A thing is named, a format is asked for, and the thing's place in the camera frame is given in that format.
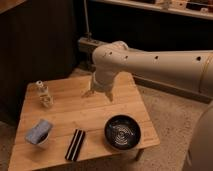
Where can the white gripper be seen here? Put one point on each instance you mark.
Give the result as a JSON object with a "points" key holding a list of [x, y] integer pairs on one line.
{"points": [[101, 82]]}

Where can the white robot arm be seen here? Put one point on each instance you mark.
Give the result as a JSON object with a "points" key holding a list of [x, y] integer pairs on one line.
{"points": [[188, 70]]}

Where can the black bowl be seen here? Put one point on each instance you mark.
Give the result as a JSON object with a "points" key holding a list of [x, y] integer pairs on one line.
{"points": [[122, 132]]}

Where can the wooden table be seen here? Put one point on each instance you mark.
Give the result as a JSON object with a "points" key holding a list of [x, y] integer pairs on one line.
{"points": [[72, 111]]}

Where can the black white striped block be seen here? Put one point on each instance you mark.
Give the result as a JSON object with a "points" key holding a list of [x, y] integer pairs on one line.
{"points": [[75, 145]]}

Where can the blue sponge cloth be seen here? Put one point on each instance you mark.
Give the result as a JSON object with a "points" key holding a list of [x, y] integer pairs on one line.
{"points": [[41, 126]]}

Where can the small white bowl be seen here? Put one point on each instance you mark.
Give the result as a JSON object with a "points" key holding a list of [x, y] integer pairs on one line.
{"points": [[40, 139]]}

